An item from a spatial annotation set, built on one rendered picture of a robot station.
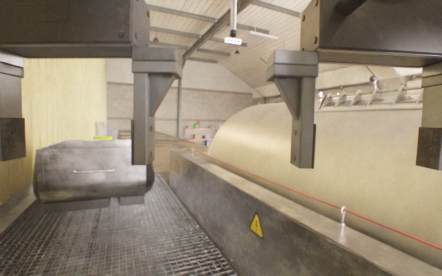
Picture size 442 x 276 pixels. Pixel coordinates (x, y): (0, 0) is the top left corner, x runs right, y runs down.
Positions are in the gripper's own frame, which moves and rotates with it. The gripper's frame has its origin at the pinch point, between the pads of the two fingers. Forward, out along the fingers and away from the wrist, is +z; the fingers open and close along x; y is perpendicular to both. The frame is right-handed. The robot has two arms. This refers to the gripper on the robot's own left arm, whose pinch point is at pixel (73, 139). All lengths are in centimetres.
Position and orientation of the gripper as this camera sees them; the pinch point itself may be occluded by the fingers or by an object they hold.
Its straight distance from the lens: 25.1
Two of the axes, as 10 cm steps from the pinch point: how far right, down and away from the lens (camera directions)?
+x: -10.0, -0.2, -0.1
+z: -0.2, 10.0, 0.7
